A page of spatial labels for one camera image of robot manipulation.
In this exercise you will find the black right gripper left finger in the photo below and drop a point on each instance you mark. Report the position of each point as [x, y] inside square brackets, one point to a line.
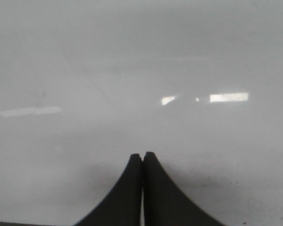
[122, 205]

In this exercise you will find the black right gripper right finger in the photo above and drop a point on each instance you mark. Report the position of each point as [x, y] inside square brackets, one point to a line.
[164, 203]

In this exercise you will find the white whiteboard with metal frame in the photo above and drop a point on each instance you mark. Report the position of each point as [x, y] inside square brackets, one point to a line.
[86, 83]

